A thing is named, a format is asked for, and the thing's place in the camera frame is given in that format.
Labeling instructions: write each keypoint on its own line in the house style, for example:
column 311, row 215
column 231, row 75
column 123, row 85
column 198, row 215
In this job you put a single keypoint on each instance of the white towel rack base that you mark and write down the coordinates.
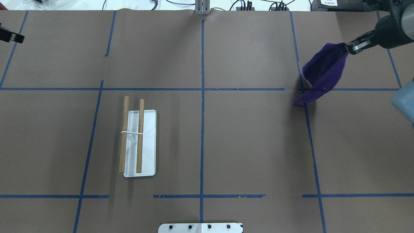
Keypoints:
column 149, row 135

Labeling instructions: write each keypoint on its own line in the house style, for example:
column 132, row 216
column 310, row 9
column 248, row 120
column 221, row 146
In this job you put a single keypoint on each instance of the aluminium frame post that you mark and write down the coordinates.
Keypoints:
column 202, row 7

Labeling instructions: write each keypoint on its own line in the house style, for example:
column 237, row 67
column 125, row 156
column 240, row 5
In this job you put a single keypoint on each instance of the white column pedestal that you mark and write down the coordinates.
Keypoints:
column 201, row 228

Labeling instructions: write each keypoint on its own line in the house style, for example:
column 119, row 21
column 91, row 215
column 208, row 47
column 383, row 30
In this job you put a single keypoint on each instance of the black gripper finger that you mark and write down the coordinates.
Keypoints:
column 8, row 36
column 355, row 47

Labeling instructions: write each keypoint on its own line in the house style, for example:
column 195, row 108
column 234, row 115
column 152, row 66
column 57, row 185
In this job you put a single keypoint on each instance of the wooden rack bar upper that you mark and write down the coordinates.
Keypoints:
column 123, row 134

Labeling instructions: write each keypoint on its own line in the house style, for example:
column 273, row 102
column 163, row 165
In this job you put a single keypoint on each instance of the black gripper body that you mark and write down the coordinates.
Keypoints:
column 385, row 32

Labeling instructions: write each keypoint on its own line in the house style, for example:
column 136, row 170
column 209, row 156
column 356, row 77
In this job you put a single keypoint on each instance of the wooden rack bar lower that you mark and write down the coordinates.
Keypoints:
column 139, row 151

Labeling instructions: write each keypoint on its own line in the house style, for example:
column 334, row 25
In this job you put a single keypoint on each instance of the purple towel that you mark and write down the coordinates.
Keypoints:
column 323, row 72

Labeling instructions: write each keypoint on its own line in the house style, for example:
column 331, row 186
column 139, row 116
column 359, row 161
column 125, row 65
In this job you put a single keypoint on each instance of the wooden rack bar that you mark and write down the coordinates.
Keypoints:
column 139, row 151
column 123, row 134

